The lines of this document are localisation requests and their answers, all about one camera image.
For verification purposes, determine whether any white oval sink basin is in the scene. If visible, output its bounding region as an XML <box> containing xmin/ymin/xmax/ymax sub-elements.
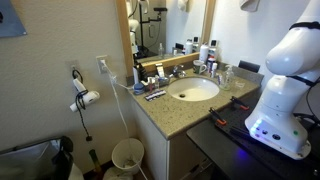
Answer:
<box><xmin>167</xmin><ymin>77</ymin><xmax>220</xmax><ymax>102</ymax></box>

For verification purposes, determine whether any black toiletries tray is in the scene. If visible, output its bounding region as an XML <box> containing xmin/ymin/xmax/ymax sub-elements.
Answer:
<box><xmin>141</xmin><ymin>75</ymin><xmax>170</xmax><ymax>91</ymax></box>

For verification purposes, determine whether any blue white pill blister strip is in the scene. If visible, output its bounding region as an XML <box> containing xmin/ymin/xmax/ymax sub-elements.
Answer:
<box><xmin>144</xmin><ymin>90</ymin><xmax>166</xmax><ymax>101</ymax></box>

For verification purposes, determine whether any blue round electric toothbrush base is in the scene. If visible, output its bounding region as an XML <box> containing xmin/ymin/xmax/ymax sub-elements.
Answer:
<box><xmin>133</xmin><ymin>83</ymin><xmax>145</xmax><ymax>95</ymax></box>

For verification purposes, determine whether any dark glass bottle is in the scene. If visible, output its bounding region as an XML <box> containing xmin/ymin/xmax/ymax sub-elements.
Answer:
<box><xmin>138</xmin><ymin>63</ymin><xmax>147</xmax><ymax>81</ymax></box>

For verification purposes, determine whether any chrome faucet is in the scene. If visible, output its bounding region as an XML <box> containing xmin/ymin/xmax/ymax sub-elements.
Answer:
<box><xmin>173</xmin><ymin>64</ymin><xmax>186</xmax><ymax>78</ymax></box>

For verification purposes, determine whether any wooden framed mirror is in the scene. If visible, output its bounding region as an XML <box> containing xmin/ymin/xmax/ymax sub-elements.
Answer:
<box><xmin>115</xmin><ymin>0</ymin><xmax>216</xmax><ymax>78</ymax></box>

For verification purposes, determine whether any tall white bottle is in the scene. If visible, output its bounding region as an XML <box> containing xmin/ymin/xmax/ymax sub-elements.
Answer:
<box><xmin>199</xmin><ymin>44</ymin><xmax>209</xmax><ymax>62</ymax></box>

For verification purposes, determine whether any small white capped bottle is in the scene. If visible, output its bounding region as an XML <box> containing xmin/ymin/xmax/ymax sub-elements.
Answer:
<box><xmin>211</xmin><ymin>62</ymin><xmax>218</xmax><ymax>78</ymax></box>

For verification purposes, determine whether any orange capped spray can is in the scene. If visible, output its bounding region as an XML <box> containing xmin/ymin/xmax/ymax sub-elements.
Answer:
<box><xmin>207</xmin><ymin>56</ymin><xmax>216</xmax><ymax>73</ymax></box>

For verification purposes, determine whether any orange black clamp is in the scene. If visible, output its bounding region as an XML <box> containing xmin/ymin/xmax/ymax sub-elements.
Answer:
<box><xmin>209</xmin><ymin>107</ymin><xmax>227</xmax><ymax>126</ymax></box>
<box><xmin>231</xmin><ymin>96</ymin><xmax>250</xmax><ymax>110</ymax></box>

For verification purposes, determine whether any clear soap pump bottle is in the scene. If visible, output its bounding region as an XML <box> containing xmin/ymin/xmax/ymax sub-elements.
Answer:
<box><xmin>222</xmin><ymin>65</ymin><xmax>234</xmax><ymax>90</ymax></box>

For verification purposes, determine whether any white waste bin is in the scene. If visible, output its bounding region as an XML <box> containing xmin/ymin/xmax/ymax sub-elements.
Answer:
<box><xmin>111</xmin><ymin>138</ymin><xmax>144</xmax><ymax>174</ymax></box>

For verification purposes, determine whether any white hair dryer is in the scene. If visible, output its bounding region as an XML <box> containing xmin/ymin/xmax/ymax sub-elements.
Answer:
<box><xmin>70</xmin><ymin>69</ymin><xmax>100</xmax><ymax>112</ymax></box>

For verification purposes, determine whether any black mounting table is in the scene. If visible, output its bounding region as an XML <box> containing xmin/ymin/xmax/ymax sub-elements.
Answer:
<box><xmin>187</xmin><ymin>97</ymin><xmax>320</xmax><ymax>180</ymax></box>

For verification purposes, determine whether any black laundry hamper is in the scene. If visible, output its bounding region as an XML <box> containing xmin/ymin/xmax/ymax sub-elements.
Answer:
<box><xmin>0</xmin><ymin>136</ymin><xmax>73</xmax><ymax>180</ymax></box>

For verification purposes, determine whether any white power cord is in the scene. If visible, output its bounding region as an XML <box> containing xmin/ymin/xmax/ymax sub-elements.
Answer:
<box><xmin>101</xmin><ymin>59</ymin><xmax>149</xmax><ymax>180</ymax></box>

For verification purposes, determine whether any white wall outlet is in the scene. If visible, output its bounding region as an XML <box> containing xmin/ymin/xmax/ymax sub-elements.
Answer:
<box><xmin>96</xmin><ymin>55</ymin><xmax>107</xmax><ymax>74</ymax></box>

